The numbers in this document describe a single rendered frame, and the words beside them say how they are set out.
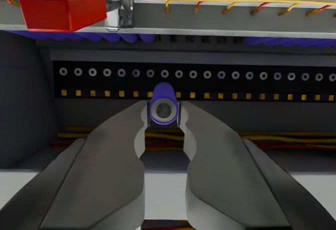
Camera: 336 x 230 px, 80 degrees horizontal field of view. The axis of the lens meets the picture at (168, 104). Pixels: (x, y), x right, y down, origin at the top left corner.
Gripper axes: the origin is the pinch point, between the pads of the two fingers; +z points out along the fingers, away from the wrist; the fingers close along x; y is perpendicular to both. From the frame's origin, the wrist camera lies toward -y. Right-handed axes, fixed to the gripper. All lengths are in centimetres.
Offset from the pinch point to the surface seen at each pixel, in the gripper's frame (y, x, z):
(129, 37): -2.0, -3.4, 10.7
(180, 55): 1.5, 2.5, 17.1
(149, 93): 6.6, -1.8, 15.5
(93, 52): 1.4, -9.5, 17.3
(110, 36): -2.0, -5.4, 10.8
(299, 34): -3.6, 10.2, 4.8
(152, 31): -3.5, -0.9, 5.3
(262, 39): -2.3, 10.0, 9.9
